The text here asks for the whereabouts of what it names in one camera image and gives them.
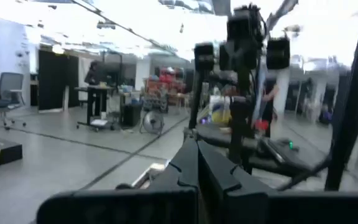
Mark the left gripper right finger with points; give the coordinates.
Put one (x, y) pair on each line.
(291, 208)

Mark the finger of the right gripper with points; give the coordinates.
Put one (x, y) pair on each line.
(278, 53)
(204, 57)

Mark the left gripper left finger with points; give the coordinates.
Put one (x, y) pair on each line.
(120, 208)

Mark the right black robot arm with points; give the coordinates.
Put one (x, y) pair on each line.
(241, 130)

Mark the person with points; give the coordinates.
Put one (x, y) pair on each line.
(270, 96)
(93, 74)

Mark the cluttered storage shelf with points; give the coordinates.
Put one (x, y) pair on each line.
(166, 81)

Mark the round floor fan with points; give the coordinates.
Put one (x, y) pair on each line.
(152, 122)

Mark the black standing desk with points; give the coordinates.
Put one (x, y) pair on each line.
(95, 102)

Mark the black box on floor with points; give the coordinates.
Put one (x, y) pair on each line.
(5, 151)

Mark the black partition panel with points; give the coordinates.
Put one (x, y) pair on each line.
(57, 81)

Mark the grey office chair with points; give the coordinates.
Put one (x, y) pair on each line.
(9, 87)

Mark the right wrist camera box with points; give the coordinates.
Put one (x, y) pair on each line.
(245, 12)

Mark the black camera stand pole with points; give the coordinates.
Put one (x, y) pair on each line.
(353, 93)

